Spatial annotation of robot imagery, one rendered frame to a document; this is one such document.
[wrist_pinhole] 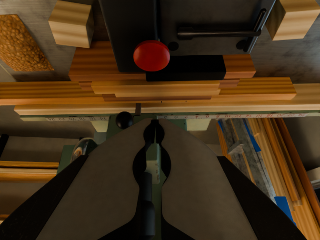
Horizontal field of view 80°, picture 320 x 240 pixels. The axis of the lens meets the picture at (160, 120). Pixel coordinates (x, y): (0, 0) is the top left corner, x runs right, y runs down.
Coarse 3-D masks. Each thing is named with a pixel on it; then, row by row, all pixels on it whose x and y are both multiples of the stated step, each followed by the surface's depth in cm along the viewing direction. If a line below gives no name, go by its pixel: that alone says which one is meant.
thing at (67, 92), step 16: (240, 80) 35; (256, 80) 35; (272, 80) 35; (288, 80) 35; (0, 96) 34; (16, 96) 34; (32, 96) 34; (48, 96) 34; (64, 96) 34; (80, 96) 34; (96, 96) 34; (224, 96) 34; (240, 96) 34; (256, 96) 34; (272, 96) 34; (288, 96) 34
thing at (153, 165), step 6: (144, 114) 27; (150, 114) 27; (114, 120) 27; (138, 120) 27; (108, 126) 26; (114, 126) 26; (108, 132) 26; (114, 132) 26; (108, 138) 26; (156, 144) 25; (150, 150) 25; (156, 150) 25; (150, 156) 24; (156, 156) 24; (150, 162) 24; (156, 162) 25; (150, 168) 27; (156, 168) 27; (156, 174) 30; (156, 180) 33
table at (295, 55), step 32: (0, 0) 23; (32, 0) 23; (64, 0) 23; (96, 0) 24; (32, 32) 27; (96, 32) 27; (0, 64) 32; (64, 64) 32; (256, 64) 33; (288, 64) 33
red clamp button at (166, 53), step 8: (152, 40) 15; (136, 48) 15; (144, 48) 15; (152, 48) 15; (160, 48) 15; (136, 56) 15; (144, 56) 15; (152, 56) 15; (160, 56) 15; (168, 56) 16; (136, 64) 16; (144, 64) 16; (152, 64) 16; (160, 64) 16
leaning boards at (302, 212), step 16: (256, 128) 153; (272, 128) 155; (224, 144) 215; (272, 144) 148; (288, 144) 148; (272, 160) 142; (288, 160) 144; (272, 176) 142; (288, 176) 132; (304, 176) 134; (288, 192) 132; (304, 192) 132; (304, 208) 130; (304, 224) 130
